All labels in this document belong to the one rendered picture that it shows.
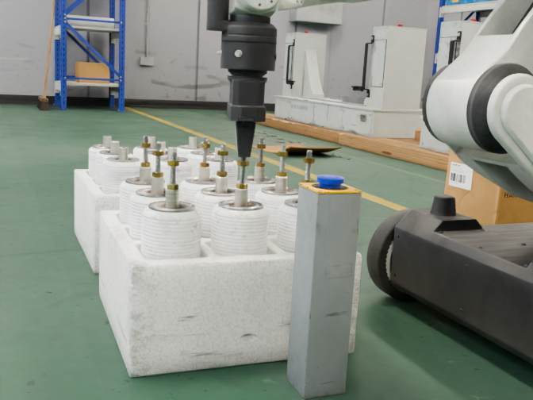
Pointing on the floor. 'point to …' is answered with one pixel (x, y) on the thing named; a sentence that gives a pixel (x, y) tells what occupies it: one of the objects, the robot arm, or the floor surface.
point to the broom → (47, 67)
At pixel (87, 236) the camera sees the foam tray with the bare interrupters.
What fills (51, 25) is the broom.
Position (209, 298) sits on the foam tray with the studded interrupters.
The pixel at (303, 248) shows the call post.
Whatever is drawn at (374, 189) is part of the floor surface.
